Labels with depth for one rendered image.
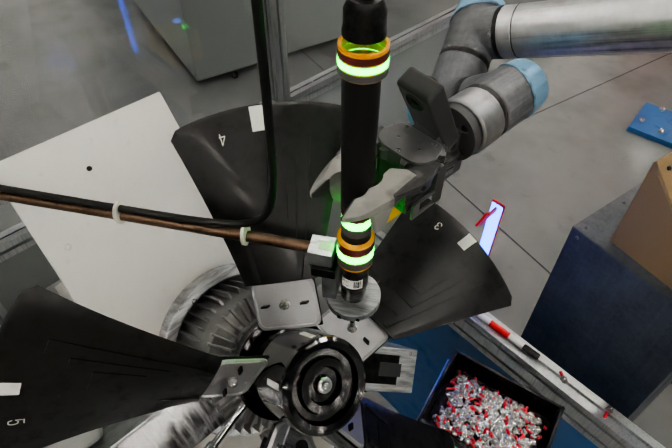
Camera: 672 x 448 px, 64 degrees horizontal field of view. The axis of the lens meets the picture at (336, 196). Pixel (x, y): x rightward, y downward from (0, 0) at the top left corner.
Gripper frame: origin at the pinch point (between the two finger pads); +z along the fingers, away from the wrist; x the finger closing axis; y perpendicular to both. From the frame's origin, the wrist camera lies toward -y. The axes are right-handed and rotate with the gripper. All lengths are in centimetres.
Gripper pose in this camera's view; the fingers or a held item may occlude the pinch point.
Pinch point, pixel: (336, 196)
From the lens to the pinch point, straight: 53.6
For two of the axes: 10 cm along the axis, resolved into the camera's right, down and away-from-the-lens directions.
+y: -0.1, 7.0, 7.1
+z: -7.3, 4.8, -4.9
